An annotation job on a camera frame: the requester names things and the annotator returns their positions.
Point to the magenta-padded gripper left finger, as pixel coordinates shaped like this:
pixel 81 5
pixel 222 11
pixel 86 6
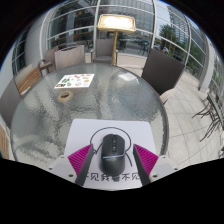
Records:
pixel 81 160

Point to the black computer mouse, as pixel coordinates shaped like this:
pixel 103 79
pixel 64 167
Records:
pixel 112 156

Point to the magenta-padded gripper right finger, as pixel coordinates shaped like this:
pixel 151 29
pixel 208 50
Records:
pixel 146 160

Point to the dark metal folding chair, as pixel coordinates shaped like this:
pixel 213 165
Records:
pixel 213 113

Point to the beige tape roll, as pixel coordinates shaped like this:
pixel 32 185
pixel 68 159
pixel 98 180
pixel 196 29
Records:
pixel 60 97

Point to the printed picture menu card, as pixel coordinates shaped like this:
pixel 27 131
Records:
pixel 75 81

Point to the white mouse pad with drawing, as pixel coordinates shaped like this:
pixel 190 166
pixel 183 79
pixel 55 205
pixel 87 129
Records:
pixel 83 133

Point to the wooden slat bench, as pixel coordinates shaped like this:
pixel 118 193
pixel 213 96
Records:
pixel 28 78

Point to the gold menu stand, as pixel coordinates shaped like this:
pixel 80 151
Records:
pixel 116 23

